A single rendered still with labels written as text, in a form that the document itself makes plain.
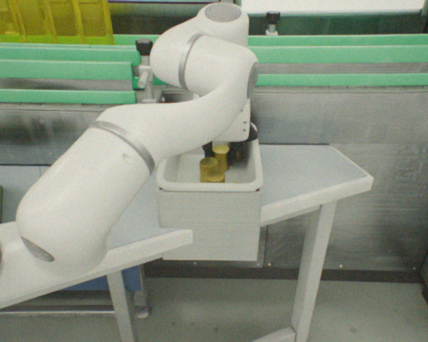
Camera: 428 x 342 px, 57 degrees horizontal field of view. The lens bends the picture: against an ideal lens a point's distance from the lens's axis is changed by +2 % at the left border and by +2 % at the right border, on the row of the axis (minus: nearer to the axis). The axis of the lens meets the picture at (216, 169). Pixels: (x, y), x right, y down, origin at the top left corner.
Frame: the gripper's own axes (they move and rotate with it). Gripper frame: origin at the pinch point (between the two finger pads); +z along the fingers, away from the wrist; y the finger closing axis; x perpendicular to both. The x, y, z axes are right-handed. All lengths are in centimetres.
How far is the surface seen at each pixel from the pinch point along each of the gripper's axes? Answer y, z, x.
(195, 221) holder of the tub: 3.7, -0.4, 16.0
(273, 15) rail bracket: -10.0, -13.5, -27.2
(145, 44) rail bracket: 12.9, -19.1, -6.7
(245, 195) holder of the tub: -4.4, -5.9, 14.3
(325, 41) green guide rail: -21.4, -8.9, -25.1
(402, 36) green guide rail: -37.1, -9.7, -25.7
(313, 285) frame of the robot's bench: -24.1, 39.4, 8.5
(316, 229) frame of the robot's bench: -21.8, 20.4, 3.7
